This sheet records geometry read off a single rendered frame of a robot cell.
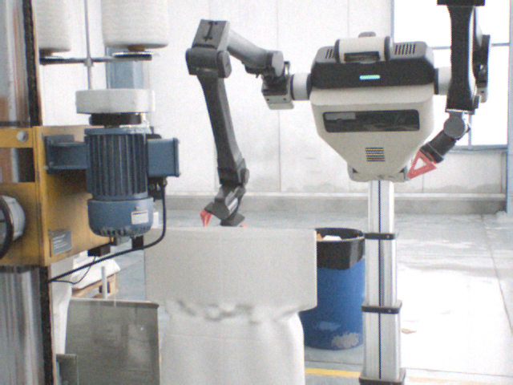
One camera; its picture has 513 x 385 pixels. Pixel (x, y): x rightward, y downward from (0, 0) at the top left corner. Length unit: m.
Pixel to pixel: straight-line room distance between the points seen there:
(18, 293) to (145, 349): 0.85
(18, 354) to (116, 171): 0.48
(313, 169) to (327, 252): 6.06
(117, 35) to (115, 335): 1.14
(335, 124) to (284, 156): 7.86
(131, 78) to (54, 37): 8.76
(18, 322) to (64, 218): 0.26
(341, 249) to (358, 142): 1.79
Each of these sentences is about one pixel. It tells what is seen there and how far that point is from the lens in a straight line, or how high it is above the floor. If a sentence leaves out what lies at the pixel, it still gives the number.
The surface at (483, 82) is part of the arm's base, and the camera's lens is 2.17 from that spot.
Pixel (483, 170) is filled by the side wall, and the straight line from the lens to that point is 9.86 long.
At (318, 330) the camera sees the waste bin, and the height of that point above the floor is 0.11.
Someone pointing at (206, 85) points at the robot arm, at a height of 1.43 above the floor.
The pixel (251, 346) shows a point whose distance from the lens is 1.90.
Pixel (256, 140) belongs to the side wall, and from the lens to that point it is 10.20.
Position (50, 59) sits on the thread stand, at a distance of 1.92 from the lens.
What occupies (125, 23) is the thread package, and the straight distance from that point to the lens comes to 1.75.
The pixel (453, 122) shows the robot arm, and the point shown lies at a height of 1.32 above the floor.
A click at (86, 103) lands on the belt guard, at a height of 1.39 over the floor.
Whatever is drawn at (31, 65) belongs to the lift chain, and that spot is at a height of 1.47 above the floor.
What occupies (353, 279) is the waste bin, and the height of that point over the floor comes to 0.41.
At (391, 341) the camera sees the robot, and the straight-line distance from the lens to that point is 2.50.
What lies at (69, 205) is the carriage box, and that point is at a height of 1.15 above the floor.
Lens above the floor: 1.35
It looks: 6 degrees down
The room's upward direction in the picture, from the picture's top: 1 degrees counter-clockwise
